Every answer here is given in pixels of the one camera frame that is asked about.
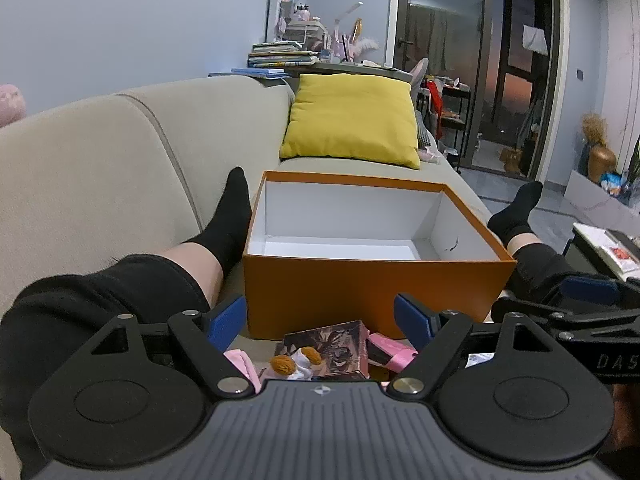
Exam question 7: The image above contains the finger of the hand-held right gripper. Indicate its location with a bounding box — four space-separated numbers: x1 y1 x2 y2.
491 296 640 347
560 275 640 312

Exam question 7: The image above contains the stack of books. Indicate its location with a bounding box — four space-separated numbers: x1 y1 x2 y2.
247 40 321 69

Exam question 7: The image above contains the pink fluffy plush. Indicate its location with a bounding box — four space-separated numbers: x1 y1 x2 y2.
0 84 27 127

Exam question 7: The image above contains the white desk lamp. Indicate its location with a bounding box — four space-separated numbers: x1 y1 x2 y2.
330 2 366 61

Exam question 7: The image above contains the dried plant bunch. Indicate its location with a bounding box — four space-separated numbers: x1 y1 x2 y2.
581 112 609 145

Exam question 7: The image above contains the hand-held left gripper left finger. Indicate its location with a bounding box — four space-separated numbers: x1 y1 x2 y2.
89 294 255 400

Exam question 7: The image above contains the person's left leg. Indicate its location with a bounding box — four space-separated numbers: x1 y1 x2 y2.
0 242 224 461

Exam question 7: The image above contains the white drawer organizer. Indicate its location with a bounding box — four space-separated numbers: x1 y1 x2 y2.
279 0 327 52

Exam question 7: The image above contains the white marble cabinet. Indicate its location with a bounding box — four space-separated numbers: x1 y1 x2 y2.
564 169 640 242

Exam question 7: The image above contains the orange cardboard box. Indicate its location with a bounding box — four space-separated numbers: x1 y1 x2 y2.
242 170 517 341

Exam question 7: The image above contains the person's leg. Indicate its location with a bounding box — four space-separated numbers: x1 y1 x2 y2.
504 232 623 307
0 242 224 461

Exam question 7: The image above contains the white hanging cloth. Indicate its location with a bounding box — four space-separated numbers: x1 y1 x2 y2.
520 24 549 54

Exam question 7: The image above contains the yellow pillow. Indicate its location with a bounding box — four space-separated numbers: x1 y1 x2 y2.
278 73 422 170

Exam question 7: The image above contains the grey rabbit plush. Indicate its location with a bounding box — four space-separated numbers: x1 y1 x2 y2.
406 57 432 87

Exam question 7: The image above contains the person's right leg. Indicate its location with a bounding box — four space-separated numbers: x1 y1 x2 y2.
504 232 623 307

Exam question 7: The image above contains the magazine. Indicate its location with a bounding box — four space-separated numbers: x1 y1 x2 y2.
601 244 640 277

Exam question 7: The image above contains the marble coffee table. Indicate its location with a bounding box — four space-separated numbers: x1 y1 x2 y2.
561 222 640 282

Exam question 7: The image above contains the bright pink small box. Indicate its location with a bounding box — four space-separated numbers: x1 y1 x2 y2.
367 332 420 375

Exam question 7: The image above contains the black sock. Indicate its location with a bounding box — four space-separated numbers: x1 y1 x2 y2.
191 166 254 287
487 181 544 251

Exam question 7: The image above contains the blue flat book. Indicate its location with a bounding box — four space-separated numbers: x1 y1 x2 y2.
231 67 292 79

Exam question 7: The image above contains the black left sock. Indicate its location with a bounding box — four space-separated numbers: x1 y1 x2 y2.
191 166 254 287

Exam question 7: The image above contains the dark printed card box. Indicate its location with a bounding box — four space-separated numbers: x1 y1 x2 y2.
282 320 371 381

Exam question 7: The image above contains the black right sock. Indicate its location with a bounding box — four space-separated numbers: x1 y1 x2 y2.
487 181 544 251

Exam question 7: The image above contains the white brown plush dog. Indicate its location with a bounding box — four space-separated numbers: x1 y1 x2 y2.
269 346 322 382

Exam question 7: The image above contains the black metal rack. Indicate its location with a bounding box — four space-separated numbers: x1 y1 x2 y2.
416 77 474 167

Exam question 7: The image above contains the gold vase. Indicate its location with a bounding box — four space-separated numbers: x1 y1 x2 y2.
587 144 619 184

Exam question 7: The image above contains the beige sofa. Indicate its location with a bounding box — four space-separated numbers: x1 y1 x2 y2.
0 74 496 461

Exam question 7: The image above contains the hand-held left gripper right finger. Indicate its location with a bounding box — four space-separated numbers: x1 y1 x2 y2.
387 292 551 400

